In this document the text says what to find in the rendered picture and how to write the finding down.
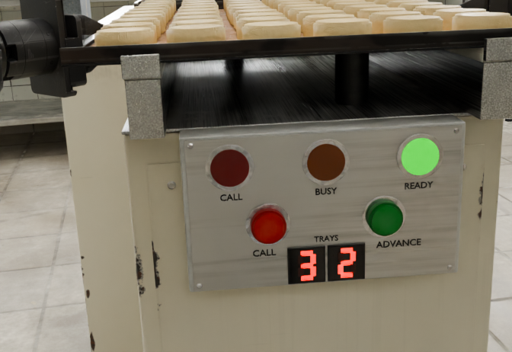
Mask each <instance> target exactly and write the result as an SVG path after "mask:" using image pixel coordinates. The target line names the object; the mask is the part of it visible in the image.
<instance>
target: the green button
mask: <svg viewBox="0 0 512 352"><path fill-rule="evenodd" d="M367 222H368V225H369V227H370V228H371V229H372V231H373V232H375V233H376V234H377V235H381V236H387V235H392V234H394V233H395V232H397V231H398V230H399V229H400V227H401V226H402V223H403V214H402V211H401V209H400V208H399V207H398V206H397V205H396V204H395V203H393V202H392V201H388V200H384V201H380V202H378V203H375V204H374V205H373V206H372V207H371V208H370V210H369V212H368V214H367Z"/></svg>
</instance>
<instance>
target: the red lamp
mask: <svg viewBox="0 0 512 352"><path fill-rule="evenodd" d="M210 172H211V175H212V177H213V179H214V180H215V181H216V182H217V183H218V184H220V185H222V186H225V187H234V186H237V185H239V184H240V183H242V182H243V181H244V180H245V179H246V177H247V176H248V172H249V164H248V160H247V159H246V157H245V156H244V155H243V154H242V153H240V152H239V151H236V150H232V149H228V150H224V151H221V152H220V153H218V154H217V155H216V156H215V157H214V158H213V160H212V162H211V166H210Z"/></svg>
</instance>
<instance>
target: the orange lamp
mask: <svg viewBox="0 0 512 352"><path fill-rule="evenodd" d="M344 166H345V157H344V153H343V152H342V151H341V150H340V149H339V148H338V147H337V146H334V145H332V144H323V145H320V146H317V147H316V148H314V149H313V150H312V151H311V152H310V154H309V157H308V160H307V167H308V170H309V173H310V174H311V175H312V176H313V177H314V178H316V179H318V180H320V181H330V180H333V179H335V178H336V177H337V176H339V175H340V174H341V172H342V171H343V170H344Z"/></svg>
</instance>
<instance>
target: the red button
mask: <svg viewBox="0 0 512 352"><path fill-rule="evenodd" d="M251 232H252V235H253V236H254V238H255V239H256V240H258V241H259V242H261V243H264V244H273V243H275V242H278V241H279V240H281V239H282V237H284V235H285V233H286V220H285V219H284V217H283V214H282V213H281V212H279V211H278V210H275V209H271V208H267V209H262V210H260V211H258V212H257V213H255V215H254V216H253V218H252V220H251Z"/></svg>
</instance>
